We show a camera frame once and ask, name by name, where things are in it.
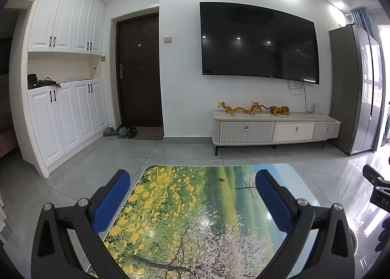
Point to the golden dragon figurine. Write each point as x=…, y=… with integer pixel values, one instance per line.
x=239, y=109

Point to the golden tiger figurine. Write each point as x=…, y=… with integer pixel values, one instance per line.
x=278, y=110

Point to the beige wall switch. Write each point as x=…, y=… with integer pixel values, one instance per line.
x=167, y=39

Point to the white power strip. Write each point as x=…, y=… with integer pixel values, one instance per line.
x=316, y=108

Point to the black bag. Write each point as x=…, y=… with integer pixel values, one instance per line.
x=32, y=81

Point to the white washing machine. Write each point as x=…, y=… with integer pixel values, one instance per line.
x=387, y=126

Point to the white tv cabinet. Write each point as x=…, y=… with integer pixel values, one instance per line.
x=274, y=128

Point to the person's right hand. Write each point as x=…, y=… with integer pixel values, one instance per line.
x=384, y=233

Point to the dark brown entrance door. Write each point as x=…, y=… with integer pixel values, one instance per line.
x=138, y=75

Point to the white round trash can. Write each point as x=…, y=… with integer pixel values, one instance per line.
x=354, y=241

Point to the grey slipper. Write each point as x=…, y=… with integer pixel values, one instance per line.
x=122, y=132
x=110, y=132

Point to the black wall television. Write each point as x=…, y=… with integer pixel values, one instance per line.
x=259, y=41

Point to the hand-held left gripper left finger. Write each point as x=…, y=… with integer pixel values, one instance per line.
x=111, y=203

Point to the white tall cabinet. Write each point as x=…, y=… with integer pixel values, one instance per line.
x=61, y=84

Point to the grey refrigerator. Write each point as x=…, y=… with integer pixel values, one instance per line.
x=350, y=90

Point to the blue curtain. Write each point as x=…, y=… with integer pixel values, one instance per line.
x=361, y=20

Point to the landscape print folding table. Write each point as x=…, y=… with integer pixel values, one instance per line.
x=198, y=221

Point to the brown handbag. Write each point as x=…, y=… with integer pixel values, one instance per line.
x=48, y=82

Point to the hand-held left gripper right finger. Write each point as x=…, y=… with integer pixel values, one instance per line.
x=274, y=203

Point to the brown doormat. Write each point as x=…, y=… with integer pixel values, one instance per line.
x=150, y=134

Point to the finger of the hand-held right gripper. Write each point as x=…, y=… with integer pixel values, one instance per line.
x=376, y=177

